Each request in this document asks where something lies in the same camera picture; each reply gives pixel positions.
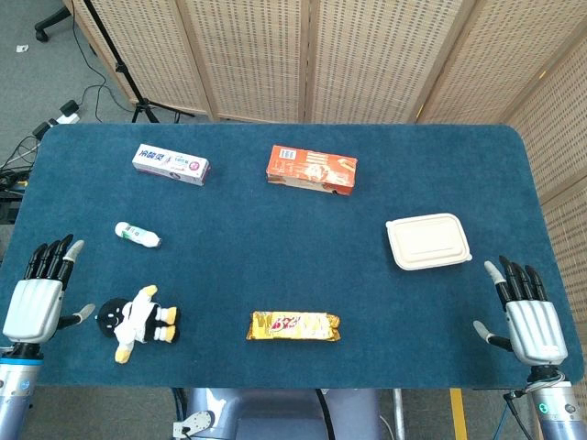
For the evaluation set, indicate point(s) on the black tripod stand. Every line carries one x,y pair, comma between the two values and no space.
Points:
124,69

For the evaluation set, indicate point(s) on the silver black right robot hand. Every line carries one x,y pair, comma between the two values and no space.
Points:
534,325

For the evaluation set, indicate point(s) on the small white green bottle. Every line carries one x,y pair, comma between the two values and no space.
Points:
135,234

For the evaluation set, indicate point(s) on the blue felt table cover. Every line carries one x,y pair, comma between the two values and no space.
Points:
275,256

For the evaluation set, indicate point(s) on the gold foil biscuit pack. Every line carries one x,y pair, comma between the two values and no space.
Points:
293,326

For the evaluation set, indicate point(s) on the cream lidded food container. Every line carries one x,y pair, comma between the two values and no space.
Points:
426,240

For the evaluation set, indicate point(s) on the blue grey robot torso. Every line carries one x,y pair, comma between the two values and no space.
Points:
275,417

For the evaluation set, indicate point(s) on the orange snack carton box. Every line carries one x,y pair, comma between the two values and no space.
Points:
312,169

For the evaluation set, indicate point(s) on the metal table leg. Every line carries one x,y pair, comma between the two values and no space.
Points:
399,414

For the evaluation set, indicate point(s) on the white purple toothpaste box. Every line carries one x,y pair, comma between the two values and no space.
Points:
169,164

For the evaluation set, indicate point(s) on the black white plush doll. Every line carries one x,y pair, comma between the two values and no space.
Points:
133,321

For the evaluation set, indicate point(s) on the black office chair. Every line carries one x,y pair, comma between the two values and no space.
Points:
48,25

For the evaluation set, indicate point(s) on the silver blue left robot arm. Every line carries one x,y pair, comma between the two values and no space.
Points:
16,394

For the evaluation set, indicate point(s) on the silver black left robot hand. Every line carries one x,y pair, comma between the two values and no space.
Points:
34,307

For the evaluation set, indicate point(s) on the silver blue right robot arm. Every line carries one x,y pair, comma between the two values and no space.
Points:
557,408

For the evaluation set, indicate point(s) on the white power strip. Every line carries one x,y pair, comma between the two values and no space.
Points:
64,119

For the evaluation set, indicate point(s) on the black power adapter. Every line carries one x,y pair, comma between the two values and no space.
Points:
69,107

